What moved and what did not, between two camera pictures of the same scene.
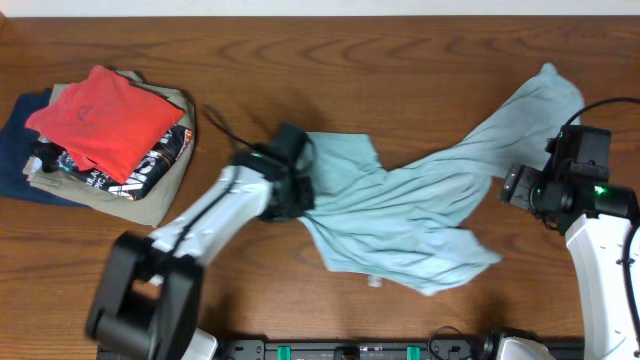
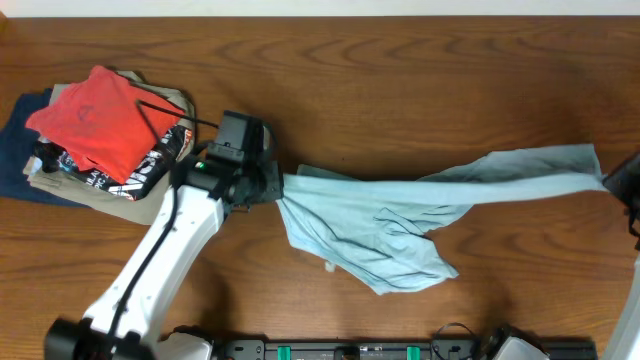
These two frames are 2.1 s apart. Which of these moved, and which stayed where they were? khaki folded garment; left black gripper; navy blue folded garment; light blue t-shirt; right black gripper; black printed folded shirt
Moved: left black gripper; right black gripper; light blue t-shirt
Stayed: navy blue folded garment; black printed folded shirt; khaki folded garment
